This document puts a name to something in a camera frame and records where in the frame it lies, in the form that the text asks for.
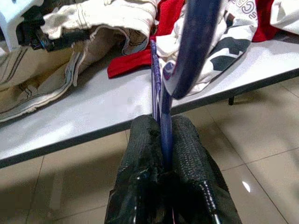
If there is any beige stitched garment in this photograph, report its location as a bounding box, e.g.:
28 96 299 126
0 24 150 123

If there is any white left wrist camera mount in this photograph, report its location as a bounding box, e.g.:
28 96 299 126
0 8 24 51

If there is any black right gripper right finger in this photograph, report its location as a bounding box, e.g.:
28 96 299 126
171 115 242 224

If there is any off-white garment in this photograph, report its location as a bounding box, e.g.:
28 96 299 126
270 0 299 33

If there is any white printed shirt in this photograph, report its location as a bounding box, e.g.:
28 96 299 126
154 0 259 96

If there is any red garment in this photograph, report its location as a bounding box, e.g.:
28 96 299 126
107 0 281 79

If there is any purple clothes hanger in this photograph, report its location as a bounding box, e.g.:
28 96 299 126
149 0 233 172

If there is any cream seamed jacket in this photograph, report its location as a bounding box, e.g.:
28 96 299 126
41 0 161 56

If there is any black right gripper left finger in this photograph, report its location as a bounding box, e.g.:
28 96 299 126
105 114 168 224

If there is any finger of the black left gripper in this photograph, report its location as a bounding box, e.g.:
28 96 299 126
46 31 91 52

